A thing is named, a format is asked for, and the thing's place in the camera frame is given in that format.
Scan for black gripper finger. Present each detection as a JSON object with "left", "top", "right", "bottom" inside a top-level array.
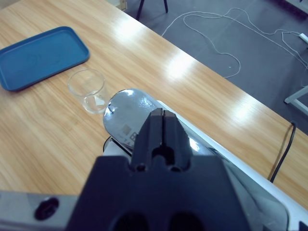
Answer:
[
  {"left": 162, "top": 109, "right": 193, "bottom": 169},
  {"left": 131, "top": 108, "right": 165, "bottom": 169}
]

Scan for black tripod legs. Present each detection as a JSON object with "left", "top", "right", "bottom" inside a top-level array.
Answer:
[{"left": 136, "top": 0, "right": 169, "bottom": 20}]

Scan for black machine power cable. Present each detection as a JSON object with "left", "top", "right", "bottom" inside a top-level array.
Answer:
[{"left": 269, "top": 121, "right": 297, "bottom": 182}]

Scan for white capsule coffee machine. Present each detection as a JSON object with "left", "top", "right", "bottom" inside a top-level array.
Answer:
[{"left": 103, "top": 100, "right": 308, "bottom": 231}]

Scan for clear glass cup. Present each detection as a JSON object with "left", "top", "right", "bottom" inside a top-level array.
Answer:
[{"left": 67, "top": 69, "right": 110, "bottom": 114}]

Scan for white metal frame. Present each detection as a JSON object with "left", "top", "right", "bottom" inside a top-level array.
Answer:
[{"left": 284, "top": 85, "right": 308, "bottom": 116}]

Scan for teal plastic tray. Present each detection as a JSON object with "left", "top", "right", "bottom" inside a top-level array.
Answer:
[{"left": 0, "top": 26, "right": 91, "bottom": 92}]

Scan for silver coffee machine lever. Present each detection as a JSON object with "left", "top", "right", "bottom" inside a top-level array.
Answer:
[{"left": 103, "top": 88, "right": 289, "bottom": 231}]

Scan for white floor cable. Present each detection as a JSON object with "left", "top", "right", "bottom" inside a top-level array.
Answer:
[{"left": 161, "top": 8, "right": 308, "bottom": 79}]

